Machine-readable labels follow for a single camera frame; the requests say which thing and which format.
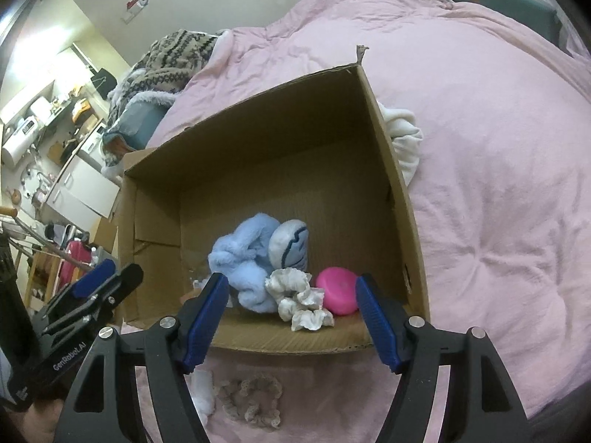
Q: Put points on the white knotted sock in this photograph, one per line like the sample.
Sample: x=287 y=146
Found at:
x=203 y=392

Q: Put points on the white cabinet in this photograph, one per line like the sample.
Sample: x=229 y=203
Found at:
x=78 y=194

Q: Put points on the white wall fixture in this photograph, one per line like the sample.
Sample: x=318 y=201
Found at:
x=136 y=9

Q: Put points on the beige lace scrunchie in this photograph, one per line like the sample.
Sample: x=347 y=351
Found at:
x=258 y=383

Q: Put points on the white blue-striped sock ball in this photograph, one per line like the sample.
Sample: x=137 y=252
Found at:
x=288 y=244

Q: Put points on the brown cardboard box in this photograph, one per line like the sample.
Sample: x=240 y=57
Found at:
x=277 y=170

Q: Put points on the wooden stool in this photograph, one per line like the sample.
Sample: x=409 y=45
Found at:
x=44 y=272

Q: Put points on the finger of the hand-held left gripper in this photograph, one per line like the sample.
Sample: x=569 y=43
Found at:
x=94 y=279
x=124 y=281

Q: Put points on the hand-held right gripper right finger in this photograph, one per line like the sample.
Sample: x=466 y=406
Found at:
x=378 y=323

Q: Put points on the white cloth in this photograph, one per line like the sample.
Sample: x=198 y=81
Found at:
x=406 y=147

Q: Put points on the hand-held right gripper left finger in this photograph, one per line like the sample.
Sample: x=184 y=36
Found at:
x=205 y=318

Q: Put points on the white lace scrunchie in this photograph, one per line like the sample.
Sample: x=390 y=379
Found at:
x=295 y=304

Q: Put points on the white washing machine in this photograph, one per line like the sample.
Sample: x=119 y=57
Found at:
x=92 y=145

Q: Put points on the pink duvet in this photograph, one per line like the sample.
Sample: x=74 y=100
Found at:
x=485 y=194

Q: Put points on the white plastic wrap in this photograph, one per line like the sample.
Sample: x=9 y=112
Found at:
x=572 y=32

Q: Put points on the light blue plush cloth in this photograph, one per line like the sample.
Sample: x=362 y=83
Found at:
x=244 y=263

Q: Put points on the person's left hand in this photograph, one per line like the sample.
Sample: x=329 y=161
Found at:
x=39 y=422

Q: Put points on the black hanging bag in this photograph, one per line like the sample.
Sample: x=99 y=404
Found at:
x=102 y=84

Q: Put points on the metal pole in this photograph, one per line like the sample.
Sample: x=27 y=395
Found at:
x=41 y=242

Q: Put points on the pink suitcase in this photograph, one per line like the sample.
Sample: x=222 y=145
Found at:
x=76 y=256

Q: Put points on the teal cushion orange stripe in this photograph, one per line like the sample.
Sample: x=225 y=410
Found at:
x=498 y=0

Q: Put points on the patterned knit blanket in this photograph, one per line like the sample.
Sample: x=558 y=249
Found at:
x=171 y=60

